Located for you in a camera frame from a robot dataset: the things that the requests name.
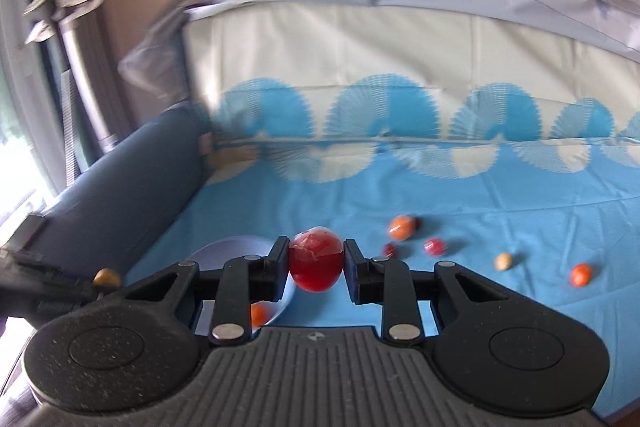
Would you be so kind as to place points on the light purple plate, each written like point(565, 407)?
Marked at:
point(230, 249)

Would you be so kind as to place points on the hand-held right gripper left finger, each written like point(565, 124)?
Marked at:
point(281, 272)

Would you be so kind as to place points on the grey metal stand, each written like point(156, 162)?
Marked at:
point(75, 42)

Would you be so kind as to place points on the small red round fruit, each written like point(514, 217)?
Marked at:
point(434, 247)

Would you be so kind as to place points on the small orange mandarin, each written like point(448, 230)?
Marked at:
point(581, 275)
point(259, 314)

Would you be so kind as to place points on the orange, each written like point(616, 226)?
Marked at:
point(401, 228)

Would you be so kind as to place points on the small yellow-brown round fruit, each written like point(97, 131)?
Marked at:
point(106, 277)

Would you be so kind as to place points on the small tan round fruit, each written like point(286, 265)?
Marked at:
point(503, 261)

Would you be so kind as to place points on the blue fan-patterned cloth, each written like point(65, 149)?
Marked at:
point(450, 187)

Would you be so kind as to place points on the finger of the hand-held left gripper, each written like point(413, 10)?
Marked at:
point(75, 283)

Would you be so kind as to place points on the dark red date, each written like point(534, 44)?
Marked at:
point(390, 250)

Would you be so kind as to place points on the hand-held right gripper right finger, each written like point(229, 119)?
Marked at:
point(349, 274)

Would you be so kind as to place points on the red apple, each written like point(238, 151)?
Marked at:
point(315, 268)

